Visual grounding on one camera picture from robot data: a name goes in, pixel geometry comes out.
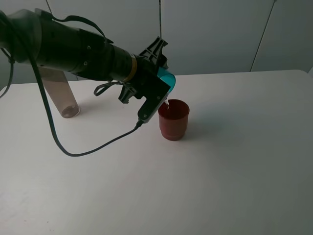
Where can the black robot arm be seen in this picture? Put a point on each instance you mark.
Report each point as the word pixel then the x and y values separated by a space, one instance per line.
pixel 86 54

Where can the red plastic cup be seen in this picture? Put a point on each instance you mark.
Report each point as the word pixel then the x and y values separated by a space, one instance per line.
pixel 173 119

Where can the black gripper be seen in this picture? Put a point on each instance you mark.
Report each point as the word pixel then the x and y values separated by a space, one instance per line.
pixel 141 68

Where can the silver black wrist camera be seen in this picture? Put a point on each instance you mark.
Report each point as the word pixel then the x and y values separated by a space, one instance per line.
pixel 154 100

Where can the teal translucent plastic cup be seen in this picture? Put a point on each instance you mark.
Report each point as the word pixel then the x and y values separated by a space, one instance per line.
pixel 167 77

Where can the clear brownish plastic bottle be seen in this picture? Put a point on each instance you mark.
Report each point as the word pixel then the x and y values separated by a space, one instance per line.
pixel 58 88

